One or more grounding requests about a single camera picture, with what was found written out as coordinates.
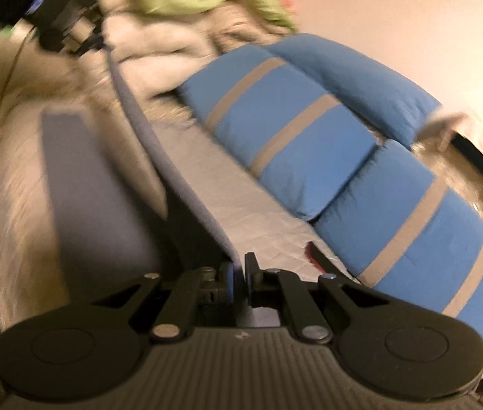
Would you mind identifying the black strap with red edge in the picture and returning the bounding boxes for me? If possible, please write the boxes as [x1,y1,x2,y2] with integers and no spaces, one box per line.
[305,241,336,276]

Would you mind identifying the grey quilted bedspread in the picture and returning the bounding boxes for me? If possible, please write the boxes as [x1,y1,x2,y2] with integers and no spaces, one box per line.
[0,64,353,329]

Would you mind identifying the grey-blue sweatpants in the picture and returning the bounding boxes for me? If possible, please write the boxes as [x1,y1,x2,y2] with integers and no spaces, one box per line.
[40,49,282,329]

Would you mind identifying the plain blue pillow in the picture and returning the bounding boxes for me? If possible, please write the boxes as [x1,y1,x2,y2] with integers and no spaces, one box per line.
[267,34,443,146]

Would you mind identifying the beige textured blanket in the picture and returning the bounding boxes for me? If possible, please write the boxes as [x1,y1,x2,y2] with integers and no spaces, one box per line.
[207,0,298,52]

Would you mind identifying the thin black cable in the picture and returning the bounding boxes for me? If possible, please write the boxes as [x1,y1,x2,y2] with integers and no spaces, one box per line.
[0,26,37,107]

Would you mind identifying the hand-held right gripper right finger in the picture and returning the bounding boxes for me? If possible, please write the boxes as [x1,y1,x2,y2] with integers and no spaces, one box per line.
[244,252,380,345]

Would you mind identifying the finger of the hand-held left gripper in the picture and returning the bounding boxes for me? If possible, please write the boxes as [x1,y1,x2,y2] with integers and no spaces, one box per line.
[70,12,107,59]

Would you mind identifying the white quilted comforter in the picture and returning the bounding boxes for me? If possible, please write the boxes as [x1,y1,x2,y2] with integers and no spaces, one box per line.
[96,9,234,99]

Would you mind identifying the blue grey-striped pillow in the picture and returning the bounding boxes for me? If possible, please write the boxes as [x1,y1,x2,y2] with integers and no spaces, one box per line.
[175,47,379,220]
[314,141,483,342]

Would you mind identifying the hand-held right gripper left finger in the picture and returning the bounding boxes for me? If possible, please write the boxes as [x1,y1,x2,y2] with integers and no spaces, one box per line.
[91,260,236,345]

